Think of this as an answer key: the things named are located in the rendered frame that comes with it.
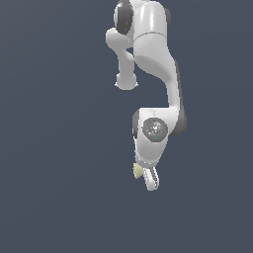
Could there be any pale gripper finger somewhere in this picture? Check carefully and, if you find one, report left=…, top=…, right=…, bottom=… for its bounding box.
left=149, top=165, right=161, bottom=192
left=141, top=166, right=153, bottom=192

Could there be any small pale yellow block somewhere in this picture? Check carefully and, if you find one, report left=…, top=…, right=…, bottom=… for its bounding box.
left=132, top=162, right=143, bottom=180

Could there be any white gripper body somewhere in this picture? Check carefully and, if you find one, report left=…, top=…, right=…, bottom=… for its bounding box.
left=135, top=156, right=163, bottom=170

